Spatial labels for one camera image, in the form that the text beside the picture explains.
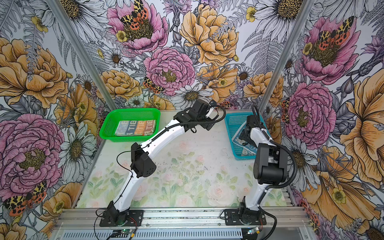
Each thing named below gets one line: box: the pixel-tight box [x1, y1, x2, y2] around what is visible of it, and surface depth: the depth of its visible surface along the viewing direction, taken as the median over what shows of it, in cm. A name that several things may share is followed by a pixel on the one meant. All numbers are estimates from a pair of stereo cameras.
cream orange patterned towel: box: [115, 120, 156, 136], surface depth 109 cm
